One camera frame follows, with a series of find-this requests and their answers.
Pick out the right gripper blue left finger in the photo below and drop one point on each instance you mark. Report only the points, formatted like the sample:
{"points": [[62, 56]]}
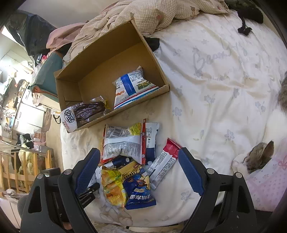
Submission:
{"points": [[82, 173]]}

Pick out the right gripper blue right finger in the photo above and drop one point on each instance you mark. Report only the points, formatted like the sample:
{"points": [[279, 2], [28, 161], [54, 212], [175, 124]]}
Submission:
{"points": [[192, 168]]}

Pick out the dark brown snack pack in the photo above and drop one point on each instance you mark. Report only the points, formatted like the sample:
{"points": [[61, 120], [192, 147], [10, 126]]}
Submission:
{"points": [[82, 113]]}

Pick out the blue white snack bag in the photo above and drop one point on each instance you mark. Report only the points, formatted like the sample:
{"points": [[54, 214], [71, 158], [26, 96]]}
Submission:
{"points": [[131, 87]]}

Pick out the yellow snack bag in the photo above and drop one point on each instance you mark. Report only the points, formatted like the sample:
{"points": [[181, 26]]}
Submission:
{"points": [[113, 182]]}

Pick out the red white snack bar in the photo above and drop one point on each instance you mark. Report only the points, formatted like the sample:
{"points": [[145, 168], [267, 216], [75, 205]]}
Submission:
{"points": [[163, 163]]}

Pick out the white red-edged snack bag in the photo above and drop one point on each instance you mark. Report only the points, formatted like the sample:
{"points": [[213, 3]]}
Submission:
{"points": [[128, 142]]}

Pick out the blue cartoon snack bag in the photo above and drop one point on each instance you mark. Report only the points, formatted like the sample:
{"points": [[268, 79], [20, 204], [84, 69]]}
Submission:
{"points": [[138, 191]]}

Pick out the white blue small packet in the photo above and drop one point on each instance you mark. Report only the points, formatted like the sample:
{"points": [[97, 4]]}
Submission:
{"points": [[151, 132]]}

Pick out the wooden chair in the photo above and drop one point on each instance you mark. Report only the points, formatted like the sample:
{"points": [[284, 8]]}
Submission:
{"points": [[20, 165]]}

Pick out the pink dotted pillow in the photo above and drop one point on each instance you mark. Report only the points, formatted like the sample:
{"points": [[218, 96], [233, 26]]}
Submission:
{"points": [[267, 185]]}

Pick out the white floral bed sheet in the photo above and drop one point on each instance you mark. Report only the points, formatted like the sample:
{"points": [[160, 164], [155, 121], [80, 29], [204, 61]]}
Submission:
{"points": [[222, 90]]}

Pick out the tabby cat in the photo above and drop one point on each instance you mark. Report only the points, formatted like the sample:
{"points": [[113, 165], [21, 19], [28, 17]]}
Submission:
{"points": [[275, 131]]}

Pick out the brown cardboard box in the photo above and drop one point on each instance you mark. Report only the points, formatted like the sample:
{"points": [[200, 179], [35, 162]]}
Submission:
{"points": [[92, 72]]}

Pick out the teal cushion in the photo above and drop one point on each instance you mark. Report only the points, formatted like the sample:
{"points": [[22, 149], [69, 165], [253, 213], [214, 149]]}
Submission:
{"points": [[44, 82]]}

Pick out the pink cloth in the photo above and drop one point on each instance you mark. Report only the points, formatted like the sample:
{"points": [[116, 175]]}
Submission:
{"points": [[63, 35]]}

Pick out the black plastic bag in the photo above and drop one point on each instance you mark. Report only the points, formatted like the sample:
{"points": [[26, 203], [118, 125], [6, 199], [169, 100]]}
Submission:
{"points": [[31, 31]]}

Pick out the beige checkered quilt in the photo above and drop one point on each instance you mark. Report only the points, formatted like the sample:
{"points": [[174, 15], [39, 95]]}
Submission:
{"points": [[150, 16]]}

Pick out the black cord tassel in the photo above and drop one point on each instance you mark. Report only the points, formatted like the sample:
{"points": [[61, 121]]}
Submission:
{"points": [[244, 29]]}

